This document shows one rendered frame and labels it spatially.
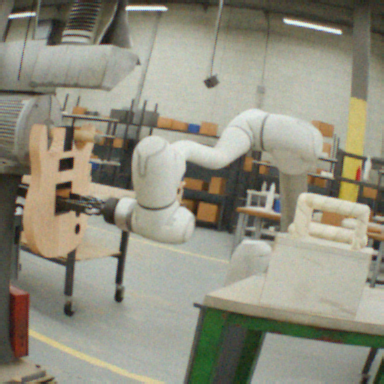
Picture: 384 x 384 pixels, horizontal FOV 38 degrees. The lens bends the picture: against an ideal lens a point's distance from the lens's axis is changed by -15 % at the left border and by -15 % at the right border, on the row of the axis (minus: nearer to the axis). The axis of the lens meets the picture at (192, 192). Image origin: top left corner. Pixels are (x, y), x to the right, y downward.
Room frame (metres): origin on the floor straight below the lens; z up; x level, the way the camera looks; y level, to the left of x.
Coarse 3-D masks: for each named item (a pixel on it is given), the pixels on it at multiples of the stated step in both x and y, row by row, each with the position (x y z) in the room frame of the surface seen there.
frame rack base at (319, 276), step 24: (288, 240) 1.44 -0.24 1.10; (312, 240) 1.48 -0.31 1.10; (288, 264) 1.43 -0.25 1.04; (312, 264) 1.41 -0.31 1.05; (336, 264) 1.39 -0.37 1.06; (360, 264) 1.37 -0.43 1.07; (264, 288) 1.45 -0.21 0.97; (288, 288) 1.43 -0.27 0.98; (312, 288) 1.41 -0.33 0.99; (336, 288) 1.39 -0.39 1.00; (360, 288) 1.37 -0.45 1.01; (312, 312) 1.40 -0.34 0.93; (336, 312) 1.38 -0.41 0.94
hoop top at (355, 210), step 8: (304, 200) 1.44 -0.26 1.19; (312, 200) 1.43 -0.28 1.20; (320, 200) 1.43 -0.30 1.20; (328, 200) 1.42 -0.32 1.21; (336, 200) 1.42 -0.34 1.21; (320, 208) 1.43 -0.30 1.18; (328, 208) 1.42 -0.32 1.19; (336, 208) 1.41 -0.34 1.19; (344, 208) 1.41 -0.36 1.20; (352, 208) 1.40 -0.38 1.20; (360, 208) 1.39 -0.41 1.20; (368, 208) 1.40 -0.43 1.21; (352, 216) 1.41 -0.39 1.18
